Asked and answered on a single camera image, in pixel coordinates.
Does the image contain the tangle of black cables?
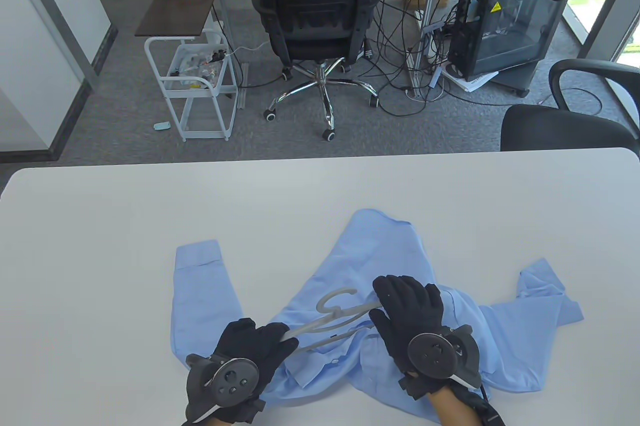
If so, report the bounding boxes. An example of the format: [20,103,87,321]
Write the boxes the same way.
[362,0,606,119]

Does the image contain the black armchair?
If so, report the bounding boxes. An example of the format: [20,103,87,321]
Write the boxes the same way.
[500,59,640,152]

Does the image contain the dark wooden side table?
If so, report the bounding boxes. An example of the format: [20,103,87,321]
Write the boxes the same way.
[135,0,221,38]

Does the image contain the person's right hand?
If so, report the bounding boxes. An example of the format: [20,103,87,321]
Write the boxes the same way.
[369,275,472,401]

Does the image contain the black handheld controller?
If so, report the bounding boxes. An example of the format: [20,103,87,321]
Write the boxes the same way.
[406,325,482,392]
[185,354,261,422]

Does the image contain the aluminium profile bar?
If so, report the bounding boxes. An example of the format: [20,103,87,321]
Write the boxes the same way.
[237,62,250,109]

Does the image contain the person's left hand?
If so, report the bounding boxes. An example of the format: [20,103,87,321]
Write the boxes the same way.
[212,319,300,424]

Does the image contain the gray plastic hanger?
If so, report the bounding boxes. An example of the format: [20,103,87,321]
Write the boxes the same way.
[274,287,386,354]

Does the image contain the light blue long-sleeve shirt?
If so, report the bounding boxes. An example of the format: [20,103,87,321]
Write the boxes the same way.
[171,209,585,422]

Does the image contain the black computer stand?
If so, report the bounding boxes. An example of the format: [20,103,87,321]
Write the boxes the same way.
[495,64,538,97]

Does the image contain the white rolling cart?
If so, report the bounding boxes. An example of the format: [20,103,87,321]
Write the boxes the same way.
[144,29,239,142]

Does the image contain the person's right forearm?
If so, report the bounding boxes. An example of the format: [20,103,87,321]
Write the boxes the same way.
[427,389,481,426]

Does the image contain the clear storage bin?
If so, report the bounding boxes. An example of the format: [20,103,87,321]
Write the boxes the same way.
[167,44,226,92]

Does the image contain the black computer tower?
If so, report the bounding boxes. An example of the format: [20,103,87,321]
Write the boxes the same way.
[446,0,568,82]

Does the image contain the white papers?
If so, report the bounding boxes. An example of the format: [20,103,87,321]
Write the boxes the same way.
[442,66,501,93]

